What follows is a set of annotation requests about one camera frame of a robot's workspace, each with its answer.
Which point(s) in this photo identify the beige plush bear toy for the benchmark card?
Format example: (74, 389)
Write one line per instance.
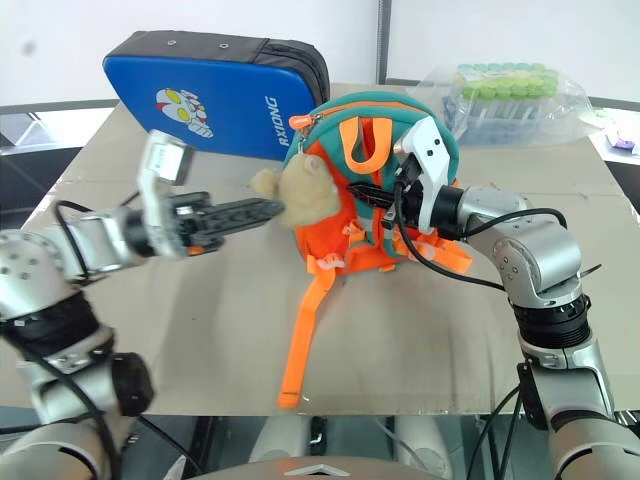
(305, 195)

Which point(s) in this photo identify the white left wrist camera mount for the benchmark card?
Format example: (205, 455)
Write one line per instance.
(165, 160)

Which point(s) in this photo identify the green-capped tube pack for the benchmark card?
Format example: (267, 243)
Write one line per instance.
(500, 85)

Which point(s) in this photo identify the dark window post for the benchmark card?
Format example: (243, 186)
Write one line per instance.
(382, 40)

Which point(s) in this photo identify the brown cardboard table cover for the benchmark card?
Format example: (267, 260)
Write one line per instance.
(210, 310)

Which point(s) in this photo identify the small purple object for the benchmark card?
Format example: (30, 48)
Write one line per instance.
(621, 141)

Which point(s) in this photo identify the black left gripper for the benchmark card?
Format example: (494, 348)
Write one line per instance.
(192, 225)

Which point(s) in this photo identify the blue kick pad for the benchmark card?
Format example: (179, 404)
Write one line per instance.
(225, 95)

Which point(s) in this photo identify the clear plastic bag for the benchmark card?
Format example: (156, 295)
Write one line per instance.
(565, 107)

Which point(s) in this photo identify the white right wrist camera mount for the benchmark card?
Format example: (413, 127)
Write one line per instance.
(435, 150)

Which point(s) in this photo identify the white rounded robot leg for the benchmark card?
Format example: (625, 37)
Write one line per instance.
(425, 442)
(280, 437)

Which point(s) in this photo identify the grey robot torso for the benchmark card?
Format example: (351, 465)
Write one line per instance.
(320, 470)

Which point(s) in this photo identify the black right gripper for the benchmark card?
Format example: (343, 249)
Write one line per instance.
(410, 205)

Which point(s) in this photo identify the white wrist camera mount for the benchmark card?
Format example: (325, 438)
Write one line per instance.
(435, 150)
(165, 160)

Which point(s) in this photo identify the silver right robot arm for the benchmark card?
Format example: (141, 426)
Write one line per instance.
(550, 250)

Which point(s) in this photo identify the orange and teal backpack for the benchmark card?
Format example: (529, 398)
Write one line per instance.
(320, 240)

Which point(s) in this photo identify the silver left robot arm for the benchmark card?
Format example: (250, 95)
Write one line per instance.
(30, 280)

